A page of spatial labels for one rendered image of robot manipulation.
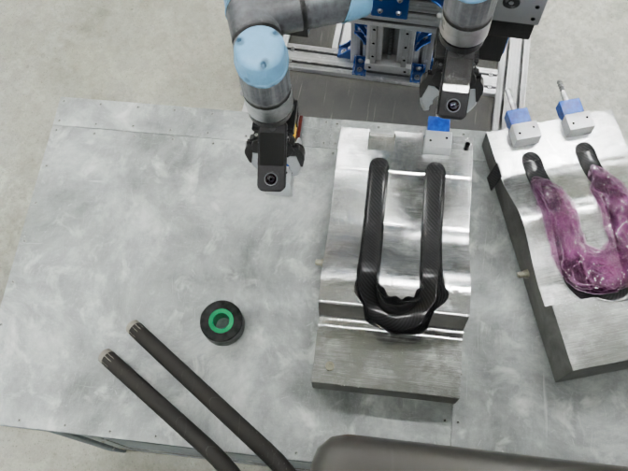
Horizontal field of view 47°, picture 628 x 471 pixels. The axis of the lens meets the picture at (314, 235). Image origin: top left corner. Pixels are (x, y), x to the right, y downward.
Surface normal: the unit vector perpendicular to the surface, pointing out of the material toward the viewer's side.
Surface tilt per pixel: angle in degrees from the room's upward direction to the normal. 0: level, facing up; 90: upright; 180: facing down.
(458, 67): 28
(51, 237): 0
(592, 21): 0
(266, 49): 0
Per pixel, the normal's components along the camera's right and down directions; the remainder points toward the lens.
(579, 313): -0.04, -0.37
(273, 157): -0.04, 0.11
